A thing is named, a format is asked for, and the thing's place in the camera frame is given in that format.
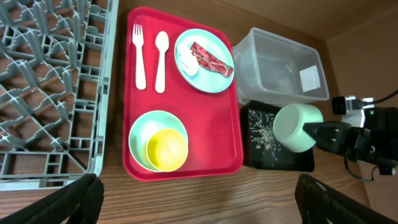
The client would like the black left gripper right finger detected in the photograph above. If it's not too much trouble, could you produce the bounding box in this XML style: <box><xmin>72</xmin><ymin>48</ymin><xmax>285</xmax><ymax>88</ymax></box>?
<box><xmin>295</xmin><ymin>174</ymin><xmax>397</xmax><ymax>224</ymax></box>

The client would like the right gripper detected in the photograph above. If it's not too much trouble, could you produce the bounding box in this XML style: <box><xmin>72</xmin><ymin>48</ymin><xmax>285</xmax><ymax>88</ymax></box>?
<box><xmin>303</xmin><ymin>121</ymin><xmax>397</xmax><ymax>176</ymax></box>

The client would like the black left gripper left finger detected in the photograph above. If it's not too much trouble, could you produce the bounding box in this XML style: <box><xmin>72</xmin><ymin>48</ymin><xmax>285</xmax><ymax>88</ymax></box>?
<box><xmin>1</xmin><ymin>174</ymin><xmax>104</xmax><ymax>224</ymax></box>

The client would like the light green bowl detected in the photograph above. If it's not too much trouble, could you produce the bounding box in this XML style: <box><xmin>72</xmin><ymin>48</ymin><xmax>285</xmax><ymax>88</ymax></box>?
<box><xmin>272</xmin><ymin>103</ymin><xmax>323</xmax><ymax>153</ymax></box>

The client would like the food scraps and rice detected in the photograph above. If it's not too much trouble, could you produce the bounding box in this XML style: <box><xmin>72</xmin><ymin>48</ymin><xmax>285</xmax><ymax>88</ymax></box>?
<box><xmin>248</xmin><ymin>110</ymin><xmax>282</xmax><ymax>161</ymax></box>

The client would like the yellow plastic cup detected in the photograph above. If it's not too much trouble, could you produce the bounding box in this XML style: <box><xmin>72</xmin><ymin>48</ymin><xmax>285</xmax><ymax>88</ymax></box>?
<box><xmin>145</xmin><ymin>128</ymin><xmax>188</xmax><ymax>172</ymax></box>

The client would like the red snack wrapper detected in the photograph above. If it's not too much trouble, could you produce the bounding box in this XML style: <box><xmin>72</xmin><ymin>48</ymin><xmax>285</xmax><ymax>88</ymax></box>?
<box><xmin>190</xmin><ymin>42</ymin><xmax>234</xmax><ymax>78</ymax></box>

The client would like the white tissue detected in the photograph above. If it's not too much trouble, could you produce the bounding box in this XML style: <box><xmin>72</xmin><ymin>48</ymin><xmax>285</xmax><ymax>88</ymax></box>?
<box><xmin>178</xmin><ymin>48</ymin><xmax>199</xmax><ymax>76</ymax></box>

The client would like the white plastic fork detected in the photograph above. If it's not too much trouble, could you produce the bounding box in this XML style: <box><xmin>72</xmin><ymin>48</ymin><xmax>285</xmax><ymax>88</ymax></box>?
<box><xmin>132</xmin><ymin>24</ymin><xmax>146</xmax><ymax>90</ymax></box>

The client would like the white plastic spoon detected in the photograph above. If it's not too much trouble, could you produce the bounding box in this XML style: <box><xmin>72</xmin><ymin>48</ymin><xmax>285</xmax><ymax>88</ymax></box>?
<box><xmin>155</xmin><ymin>31</ymin><xmax>169</xmax><ymax>93</ymax></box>

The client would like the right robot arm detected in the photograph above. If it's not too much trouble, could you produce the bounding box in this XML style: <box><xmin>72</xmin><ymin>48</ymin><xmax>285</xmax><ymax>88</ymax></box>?
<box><xmin>303</xmin><ymin>107</ymin><xmax>397</xmax><ymax>180</ymax></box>

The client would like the black rectangular waste tray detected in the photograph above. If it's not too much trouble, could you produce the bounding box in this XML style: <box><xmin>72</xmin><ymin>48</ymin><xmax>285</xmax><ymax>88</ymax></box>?
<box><xmin>240</xmin><ymin>101</ymin><xmax>315</xmax><ymax>172</ymax></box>

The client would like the clear plastic waste bin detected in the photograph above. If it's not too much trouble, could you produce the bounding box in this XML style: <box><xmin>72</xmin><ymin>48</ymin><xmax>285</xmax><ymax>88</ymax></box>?
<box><xmin>233</xmin><ymin>27</ymin><xmax>330</xmax><ymax>106</ymax></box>

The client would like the grey plastic dishwasher rack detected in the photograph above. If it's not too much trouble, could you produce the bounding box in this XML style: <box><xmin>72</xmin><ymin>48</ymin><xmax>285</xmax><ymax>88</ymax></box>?
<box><xmin>1</xmin><ymin>0</ymin><xmax>119</xmax><ymax>192</ymax></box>

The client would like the light blue bowl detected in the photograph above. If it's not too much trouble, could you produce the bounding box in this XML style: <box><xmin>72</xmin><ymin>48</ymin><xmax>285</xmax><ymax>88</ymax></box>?
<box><xmin>128</xmin><ymin>110</ymin><xmax>188</xmax><ymax>172</ymax></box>

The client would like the red plastic serving tray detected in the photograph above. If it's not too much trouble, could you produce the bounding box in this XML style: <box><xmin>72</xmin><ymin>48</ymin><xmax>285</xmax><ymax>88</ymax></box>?
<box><xmin>122</xmin><ymin>7</ymin><xmax>243</xmax><ymax>182</ymax></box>

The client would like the light blue round plate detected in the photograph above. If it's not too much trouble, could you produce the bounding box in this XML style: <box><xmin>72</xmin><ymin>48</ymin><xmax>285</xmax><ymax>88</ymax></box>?
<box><xmin>174</xmin><ymin>29</ymin><xmax>235</xmax><ymax>93</ymax></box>

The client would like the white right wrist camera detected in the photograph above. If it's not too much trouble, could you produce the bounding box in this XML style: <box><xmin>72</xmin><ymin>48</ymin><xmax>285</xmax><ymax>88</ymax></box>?
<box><xmin>331</xmin><ymin>95</ymin><xmax>374</xmax><ymax>128</ymax></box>

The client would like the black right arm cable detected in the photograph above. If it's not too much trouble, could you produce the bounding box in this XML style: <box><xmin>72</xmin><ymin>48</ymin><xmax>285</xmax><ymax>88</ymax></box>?
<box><xmin>343</xmin><ymin>89</ymin><xmax>398</xmax><ymax>183</ymax></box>

